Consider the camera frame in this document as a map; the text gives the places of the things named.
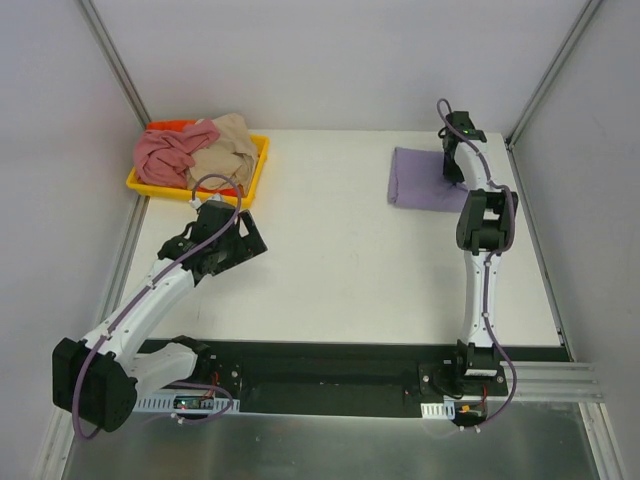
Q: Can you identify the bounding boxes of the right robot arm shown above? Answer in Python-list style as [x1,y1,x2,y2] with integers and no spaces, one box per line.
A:
[439,110,518,399]

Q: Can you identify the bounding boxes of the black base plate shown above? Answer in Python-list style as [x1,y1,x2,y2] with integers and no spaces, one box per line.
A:
[134,335,509,416]

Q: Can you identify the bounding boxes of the white cable duct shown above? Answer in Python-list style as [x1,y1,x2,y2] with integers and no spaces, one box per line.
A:
[420,400,456,421]
[133,392,240,415]

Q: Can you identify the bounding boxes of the purple t shirt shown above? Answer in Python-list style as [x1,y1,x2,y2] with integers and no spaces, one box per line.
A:
[387,147,467,213]

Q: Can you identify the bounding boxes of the left white cable duct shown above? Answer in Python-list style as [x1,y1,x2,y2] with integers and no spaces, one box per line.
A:
[133,392,240,415]

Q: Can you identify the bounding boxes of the yellow plastic bin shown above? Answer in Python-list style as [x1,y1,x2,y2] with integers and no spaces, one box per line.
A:
[125,120,270,208]

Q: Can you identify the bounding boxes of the right white cable duct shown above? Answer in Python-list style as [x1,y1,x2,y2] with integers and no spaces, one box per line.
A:
[420,400,456,421]

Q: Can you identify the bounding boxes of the left aluminium frame post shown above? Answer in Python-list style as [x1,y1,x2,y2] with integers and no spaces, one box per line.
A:
[76,0,151,126]

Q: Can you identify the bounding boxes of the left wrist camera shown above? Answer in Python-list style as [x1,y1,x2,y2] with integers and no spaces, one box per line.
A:
[189,194,223,210]

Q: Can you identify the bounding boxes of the aluminium frame post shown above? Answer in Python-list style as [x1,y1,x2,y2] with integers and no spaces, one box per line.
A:
[76,0,151,126]
[505,0,605,151]

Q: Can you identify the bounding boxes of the aluminium front rail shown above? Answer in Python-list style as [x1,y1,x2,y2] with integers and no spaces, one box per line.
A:
[504,362,599,401]

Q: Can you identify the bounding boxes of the beige t shirt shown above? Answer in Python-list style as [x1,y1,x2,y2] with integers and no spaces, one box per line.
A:
[187,113,259,194]

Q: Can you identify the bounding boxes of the pink t shirt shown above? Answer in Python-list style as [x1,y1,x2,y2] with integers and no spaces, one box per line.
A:
[133,119,219,189]

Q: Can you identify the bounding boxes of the right aluminium frame post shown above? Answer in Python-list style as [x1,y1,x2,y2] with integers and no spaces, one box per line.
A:
[505,0,605,151]

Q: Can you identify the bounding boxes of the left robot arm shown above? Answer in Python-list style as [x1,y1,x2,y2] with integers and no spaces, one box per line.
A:
[52,199,267,438]

